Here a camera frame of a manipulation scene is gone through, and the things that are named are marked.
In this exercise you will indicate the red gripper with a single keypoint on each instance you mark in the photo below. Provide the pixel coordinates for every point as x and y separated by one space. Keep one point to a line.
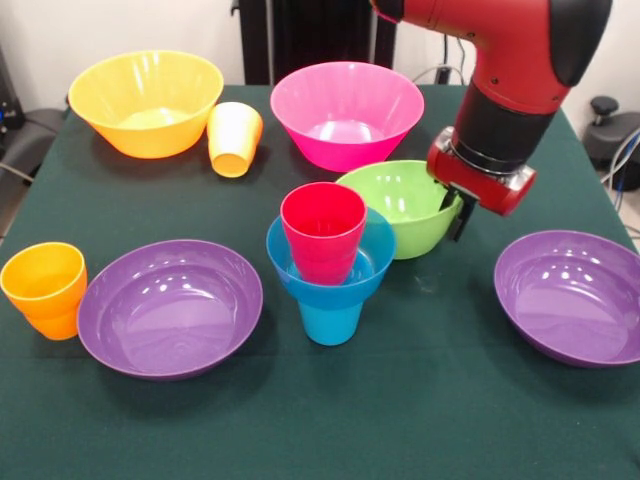
480 187

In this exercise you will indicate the green plastic bowl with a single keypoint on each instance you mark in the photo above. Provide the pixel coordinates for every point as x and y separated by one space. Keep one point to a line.
415 235

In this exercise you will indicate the large pink plastic bowl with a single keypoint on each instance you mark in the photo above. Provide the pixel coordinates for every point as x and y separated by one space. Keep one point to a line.
340 150

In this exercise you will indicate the red plastic cup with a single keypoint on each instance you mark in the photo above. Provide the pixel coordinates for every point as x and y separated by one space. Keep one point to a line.
322 260

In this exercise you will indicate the small blue plastic bowl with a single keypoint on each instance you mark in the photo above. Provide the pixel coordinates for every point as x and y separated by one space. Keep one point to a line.
330 295

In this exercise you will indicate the shallow purple plastic bowl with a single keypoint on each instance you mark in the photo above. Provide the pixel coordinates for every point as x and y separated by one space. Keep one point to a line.
170 330
575 315

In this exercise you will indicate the blue plastic cup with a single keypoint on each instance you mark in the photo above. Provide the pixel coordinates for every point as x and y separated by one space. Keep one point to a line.
330 327

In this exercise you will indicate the yellow orange plastic cup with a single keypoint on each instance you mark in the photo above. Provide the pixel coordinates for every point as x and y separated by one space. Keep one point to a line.
232 145

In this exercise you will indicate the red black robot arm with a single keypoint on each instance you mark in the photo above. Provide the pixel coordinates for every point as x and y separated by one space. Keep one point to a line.
515 65

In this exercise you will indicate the black power plug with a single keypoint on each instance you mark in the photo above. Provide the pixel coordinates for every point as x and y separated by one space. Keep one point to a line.
442 75

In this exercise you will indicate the black stand with knob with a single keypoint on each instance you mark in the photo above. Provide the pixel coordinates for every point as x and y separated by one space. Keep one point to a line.
610 135

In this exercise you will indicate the dark green tablecloth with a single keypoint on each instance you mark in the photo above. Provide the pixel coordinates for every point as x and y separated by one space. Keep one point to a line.
380 425

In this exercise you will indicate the large orange plastic bowl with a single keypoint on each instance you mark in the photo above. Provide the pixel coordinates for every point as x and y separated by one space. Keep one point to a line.
145 137

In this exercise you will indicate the black grey chair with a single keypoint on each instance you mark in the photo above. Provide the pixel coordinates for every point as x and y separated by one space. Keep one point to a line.
30 140

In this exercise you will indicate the black equipment box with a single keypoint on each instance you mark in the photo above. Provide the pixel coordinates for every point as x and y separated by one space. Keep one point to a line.
7 100

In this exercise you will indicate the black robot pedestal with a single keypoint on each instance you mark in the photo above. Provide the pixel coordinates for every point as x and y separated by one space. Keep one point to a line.
320 35

